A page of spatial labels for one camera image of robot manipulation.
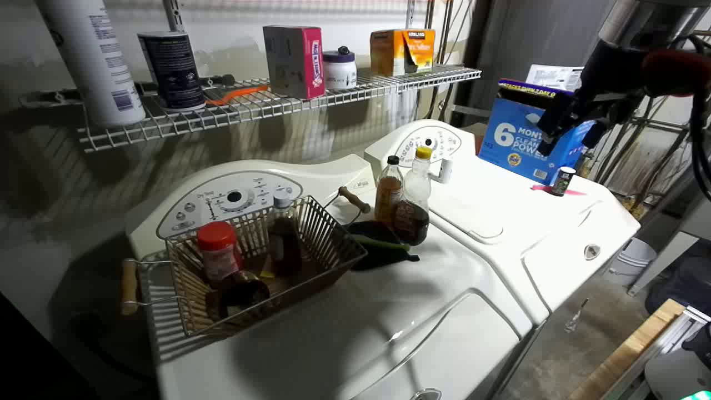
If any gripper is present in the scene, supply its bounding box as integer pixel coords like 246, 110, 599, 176
536, 40, 649, 157

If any white washing machine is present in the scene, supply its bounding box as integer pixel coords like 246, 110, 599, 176
364, 119, 642, 329

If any washing machine door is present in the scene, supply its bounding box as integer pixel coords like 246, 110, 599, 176
521, 199, 643, 313

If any white paper packet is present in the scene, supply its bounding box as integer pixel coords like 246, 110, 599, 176
524, 64, 585, 93

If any small black can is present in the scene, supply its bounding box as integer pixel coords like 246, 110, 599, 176
550, 166, 578, 197

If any blue cardboard box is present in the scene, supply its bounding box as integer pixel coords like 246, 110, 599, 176
478, 78, 598, 186

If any pink paper strip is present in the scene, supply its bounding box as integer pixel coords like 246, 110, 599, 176
530, 184, 587, 197

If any white plastic fitting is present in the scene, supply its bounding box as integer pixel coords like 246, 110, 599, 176
430, 158, 454, 184

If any white bucket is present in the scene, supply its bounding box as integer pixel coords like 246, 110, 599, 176
604, 237, 658, 287

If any syrup bottle with yellow cap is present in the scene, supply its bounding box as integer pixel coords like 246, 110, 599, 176
393, 145, 433, 247

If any orange cardboard box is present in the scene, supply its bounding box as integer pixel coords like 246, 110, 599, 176
370, 28, 437, 78

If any brown bottle with black cap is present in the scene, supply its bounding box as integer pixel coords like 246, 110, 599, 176
374, 155, 405, 226

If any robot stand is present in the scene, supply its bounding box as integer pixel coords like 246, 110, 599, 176
567, 298, 711, 400

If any black and green cloth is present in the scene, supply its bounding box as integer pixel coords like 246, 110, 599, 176
344, 220, 422, 272

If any white jar with purple lid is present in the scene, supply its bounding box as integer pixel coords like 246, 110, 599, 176
322, 46, 358, 91

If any dryer door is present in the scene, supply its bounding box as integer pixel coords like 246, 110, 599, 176
332, 288, 524, 400

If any pink and grey box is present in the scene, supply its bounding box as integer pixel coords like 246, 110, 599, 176
262, 24, 326, 101

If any white dryer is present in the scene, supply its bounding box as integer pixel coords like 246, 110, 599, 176
125, 154, 535, 400

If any dark bottle with grey cap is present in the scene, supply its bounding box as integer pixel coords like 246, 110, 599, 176
268, 192, 304, 277

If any dark glass jar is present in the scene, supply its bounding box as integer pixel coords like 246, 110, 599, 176
216, 270, 272, 318

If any jar with red lid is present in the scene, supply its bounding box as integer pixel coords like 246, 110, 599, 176
196, 221, 244, 285

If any dark blue canister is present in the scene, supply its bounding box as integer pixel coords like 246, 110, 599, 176
137, 31, 207, 112

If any tall white spray can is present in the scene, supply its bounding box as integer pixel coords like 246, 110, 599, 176
34, 0, 147, 128

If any wire basket with wooden handles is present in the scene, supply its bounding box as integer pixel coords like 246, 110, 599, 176
121, 186, 372, 339

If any white wire shelf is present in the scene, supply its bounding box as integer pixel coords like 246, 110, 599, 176
19, 65, 483, 154

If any orange handled tool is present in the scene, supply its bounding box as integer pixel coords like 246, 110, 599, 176
204, 83, 271, 107

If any black handled tool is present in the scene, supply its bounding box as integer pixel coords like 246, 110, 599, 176
199, 73, 237, 89

